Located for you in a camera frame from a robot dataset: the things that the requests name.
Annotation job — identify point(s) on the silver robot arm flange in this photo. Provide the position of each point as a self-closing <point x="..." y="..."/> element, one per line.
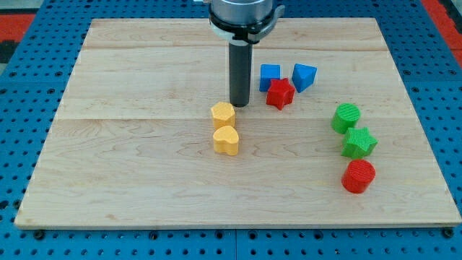
<point x="244" y="22"/>

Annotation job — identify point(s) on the red star block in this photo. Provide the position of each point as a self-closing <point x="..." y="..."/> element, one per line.
<point x="280" y="93"/>

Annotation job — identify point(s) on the blue triangle block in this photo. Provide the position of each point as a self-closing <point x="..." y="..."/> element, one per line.
<point x="303" y="76"/>

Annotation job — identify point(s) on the green star block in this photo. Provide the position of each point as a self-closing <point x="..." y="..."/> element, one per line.
<point x="358" y="143"/>

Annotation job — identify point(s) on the yellow heart block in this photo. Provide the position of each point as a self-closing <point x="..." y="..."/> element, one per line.
<point x="226" y="140"/>

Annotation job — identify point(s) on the yellow hexagon block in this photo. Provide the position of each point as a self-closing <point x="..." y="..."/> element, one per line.
<point x="223" y="114"/>

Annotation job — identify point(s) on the blue cube block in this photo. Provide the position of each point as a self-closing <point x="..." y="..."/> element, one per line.
<point x="267" y="73"/>

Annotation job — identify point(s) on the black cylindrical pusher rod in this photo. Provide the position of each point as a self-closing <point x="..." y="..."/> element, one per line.
<point x="240" y="68"/>

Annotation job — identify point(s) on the light wooden board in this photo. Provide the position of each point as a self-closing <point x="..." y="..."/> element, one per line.
<point x="130" y="147"/>

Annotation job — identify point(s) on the green cylinder block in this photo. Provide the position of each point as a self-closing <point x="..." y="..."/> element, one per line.
<point x="346" y="116"/>

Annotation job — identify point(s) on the red cylinder block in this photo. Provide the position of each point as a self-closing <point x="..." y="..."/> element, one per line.
<point x="358" y="175"/>

